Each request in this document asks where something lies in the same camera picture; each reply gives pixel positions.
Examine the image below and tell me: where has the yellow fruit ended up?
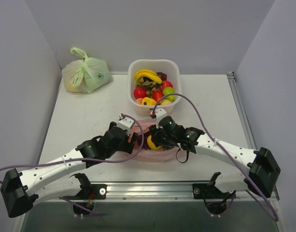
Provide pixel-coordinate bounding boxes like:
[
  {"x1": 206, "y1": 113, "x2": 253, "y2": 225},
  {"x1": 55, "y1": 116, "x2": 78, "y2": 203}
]
[{"x1": 146, "y1": 135, "x2": 163, "y2": 150}]

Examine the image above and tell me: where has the pink plastic bag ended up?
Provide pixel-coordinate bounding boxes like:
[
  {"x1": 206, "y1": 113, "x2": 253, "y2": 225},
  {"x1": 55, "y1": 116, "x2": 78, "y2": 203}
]
[{"x1": 133, "y1": 119, "x2": 186, "y2": 162}]

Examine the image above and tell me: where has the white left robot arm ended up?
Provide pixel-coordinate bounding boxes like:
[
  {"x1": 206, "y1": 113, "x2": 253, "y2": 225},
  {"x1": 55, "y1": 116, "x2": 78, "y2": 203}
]
[{"x1": 0, "y1": 118, "x2": 138, "y2": 218}]

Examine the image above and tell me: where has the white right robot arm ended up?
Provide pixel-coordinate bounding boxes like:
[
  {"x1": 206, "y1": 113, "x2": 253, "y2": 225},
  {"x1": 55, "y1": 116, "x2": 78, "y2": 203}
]
[{"x1": 149, "y1": 115, "x2": 281, "y2": 198}]

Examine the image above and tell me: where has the peach fruit in basket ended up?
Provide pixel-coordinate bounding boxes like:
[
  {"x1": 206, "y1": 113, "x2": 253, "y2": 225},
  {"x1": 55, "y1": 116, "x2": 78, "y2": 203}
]
[{"x1": 136, "y1": 98, "x2": 143, "y2": 104}]

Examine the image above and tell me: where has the dark red fruit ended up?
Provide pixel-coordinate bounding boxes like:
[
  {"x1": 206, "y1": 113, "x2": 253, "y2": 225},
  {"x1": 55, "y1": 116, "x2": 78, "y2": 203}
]
[{"x1": 156, "y1": 72, "x2": 167, "y2": 81}]

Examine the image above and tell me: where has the green knotted plastic bag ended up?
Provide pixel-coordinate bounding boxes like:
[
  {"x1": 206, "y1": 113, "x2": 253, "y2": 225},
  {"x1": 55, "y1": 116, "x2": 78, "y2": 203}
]
[{"x1": 62, "y1": 47, "x2": 113, "y2": 93}]

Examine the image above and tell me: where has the white plastic fruit basket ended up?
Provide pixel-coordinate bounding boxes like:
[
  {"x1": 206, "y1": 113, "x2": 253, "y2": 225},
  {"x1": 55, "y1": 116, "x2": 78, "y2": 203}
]
[{"x1": 127, "y1": 59, "x2": 182, "y2": 116}]

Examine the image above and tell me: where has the red grape bunch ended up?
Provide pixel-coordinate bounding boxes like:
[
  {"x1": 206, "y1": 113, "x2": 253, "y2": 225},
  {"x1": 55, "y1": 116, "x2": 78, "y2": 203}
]
[{"x1": 142, "y1": 139, "x2": 151, "y2": 150}]

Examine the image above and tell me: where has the yellow bell pepper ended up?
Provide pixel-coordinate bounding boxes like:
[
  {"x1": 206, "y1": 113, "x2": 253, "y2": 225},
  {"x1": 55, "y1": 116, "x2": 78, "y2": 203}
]
[{"x1": 141, "y1": 97, "x2": 157, "y2": 106}]

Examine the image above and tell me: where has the pale yellow pear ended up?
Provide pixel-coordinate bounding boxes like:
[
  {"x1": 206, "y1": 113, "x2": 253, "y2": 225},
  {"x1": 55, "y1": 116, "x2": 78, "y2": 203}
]
[{"x1": 160, "y1": 99, "x2": 172, "y2": 105}]

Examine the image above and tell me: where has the red apple left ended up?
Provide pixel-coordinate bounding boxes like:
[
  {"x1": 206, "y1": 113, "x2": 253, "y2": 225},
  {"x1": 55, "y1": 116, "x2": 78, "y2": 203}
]
[{"x1": 133, "y1": 87, "x2": 147, "y2": 99}]

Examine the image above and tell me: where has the red apple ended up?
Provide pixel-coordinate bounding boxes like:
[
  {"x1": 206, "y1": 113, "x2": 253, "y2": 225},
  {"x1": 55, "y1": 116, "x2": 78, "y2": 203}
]
[
  {"x1": 133, "y1": 87, "x2": 147, "y2": 99},
  {"x1": 159, "y1": 80, "x2": 173, "y2": 91}
]

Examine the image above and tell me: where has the green pear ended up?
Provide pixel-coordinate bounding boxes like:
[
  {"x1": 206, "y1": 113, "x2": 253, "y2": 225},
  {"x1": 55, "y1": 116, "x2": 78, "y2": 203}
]
[{"x1": 162, "y1": 87, "x2": 175, "y2": 102}]

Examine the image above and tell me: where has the red apple right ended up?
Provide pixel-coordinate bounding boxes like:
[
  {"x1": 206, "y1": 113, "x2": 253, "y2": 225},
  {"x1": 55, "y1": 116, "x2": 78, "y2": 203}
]
[{"x1": 159, "y1": 80, "x2": 173, "y2": 91}]

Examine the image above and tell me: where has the yellow banana bunch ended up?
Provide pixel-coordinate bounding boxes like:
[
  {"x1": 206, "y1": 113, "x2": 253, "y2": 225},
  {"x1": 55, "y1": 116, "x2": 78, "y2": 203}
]
[{"x1": 134, "y1": 69, "x2": 162, "y2": 84}]

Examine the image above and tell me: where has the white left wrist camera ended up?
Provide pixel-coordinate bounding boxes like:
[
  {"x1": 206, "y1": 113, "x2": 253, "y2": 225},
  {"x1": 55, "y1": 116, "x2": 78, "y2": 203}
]
[{"x1": 117, "y1": 114, "x2": 135, "y2": 135}]

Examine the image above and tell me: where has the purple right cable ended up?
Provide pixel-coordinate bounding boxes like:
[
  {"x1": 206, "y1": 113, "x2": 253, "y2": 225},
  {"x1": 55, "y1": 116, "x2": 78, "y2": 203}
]
[{"x1": 151, "y1": 93, "x2": 280, "y2": 222}]

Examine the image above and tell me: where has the aluminium front rail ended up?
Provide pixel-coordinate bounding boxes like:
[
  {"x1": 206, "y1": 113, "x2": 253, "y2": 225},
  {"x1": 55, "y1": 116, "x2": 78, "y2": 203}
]
[{"x1": 56, "y1": 181, "x2": 280, "y2": 203}]

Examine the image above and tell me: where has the aluminium rail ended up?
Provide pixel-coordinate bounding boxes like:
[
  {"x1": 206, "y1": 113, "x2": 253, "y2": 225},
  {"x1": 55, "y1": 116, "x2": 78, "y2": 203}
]
[
  {"x1": 56, "y1": 181, "x2": 280, "y2": 203},
  {"x1": 227, "y1": 72, "x2": 256, "y2": 149}
]

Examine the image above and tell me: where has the aluminium right side rail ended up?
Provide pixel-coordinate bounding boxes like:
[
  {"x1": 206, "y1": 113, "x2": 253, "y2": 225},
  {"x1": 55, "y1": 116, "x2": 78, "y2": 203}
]
[{"x1": 227, "y1": 72, "x2": 256, "y2": 149}]

